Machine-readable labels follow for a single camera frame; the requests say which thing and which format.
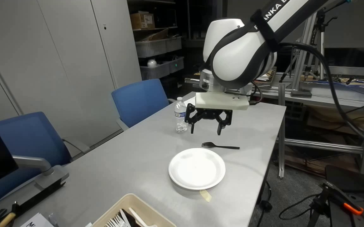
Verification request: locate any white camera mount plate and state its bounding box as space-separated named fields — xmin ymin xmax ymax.
xmin=195 ymin=92 xmax=249 ymax=110

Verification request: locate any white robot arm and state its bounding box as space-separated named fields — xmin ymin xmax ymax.
xmin=185 ymin=0 xmax=328 ymax=135

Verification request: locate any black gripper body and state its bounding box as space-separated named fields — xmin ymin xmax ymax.
xmin=186 ymin=104 xmax=233 ymax=126

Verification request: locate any white foam plate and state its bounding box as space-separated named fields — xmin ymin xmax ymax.
xmin=168 ymin=148 xmax=226 ymax=191

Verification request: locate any clear water bottle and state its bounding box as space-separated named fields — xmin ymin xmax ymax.
xmin=175 ymin=97 xmax=187 ymax=133

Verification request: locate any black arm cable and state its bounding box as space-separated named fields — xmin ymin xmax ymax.
xmin=274 ymin=42 xmax=364 ymax=153

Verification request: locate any wooden cutlery tray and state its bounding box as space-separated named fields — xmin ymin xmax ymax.
xmin=91 ymin=193 xmax=176 ymax=227

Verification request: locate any blue chair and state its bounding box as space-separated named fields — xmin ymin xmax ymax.
xmin=0 ymin=112 xmax=72 ymax=198
xmin=111 ymin=78 xmax=168 ymax=128

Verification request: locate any metal shelving rack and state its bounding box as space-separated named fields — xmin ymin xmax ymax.
xmin=128 ymin=0 xmax=185 ymax=80

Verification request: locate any black plastic fork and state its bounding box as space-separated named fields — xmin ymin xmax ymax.
xmin=202 ymin=141 xmax=240 ymax=150

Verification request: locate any blue chair near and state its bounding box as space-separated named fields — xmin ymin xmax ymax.
xmin=0 ymin=112 xmax=72 ymax=198

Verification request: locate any yellowish tape piece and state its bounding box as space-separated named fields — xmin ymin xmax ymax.
xmin=200 ymin=191 xmax=212 ymax=202

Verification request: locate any blue chair far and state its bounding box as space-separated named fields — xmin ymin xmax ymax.
xmin=111 ymin=78 xmax=168 ymax=128

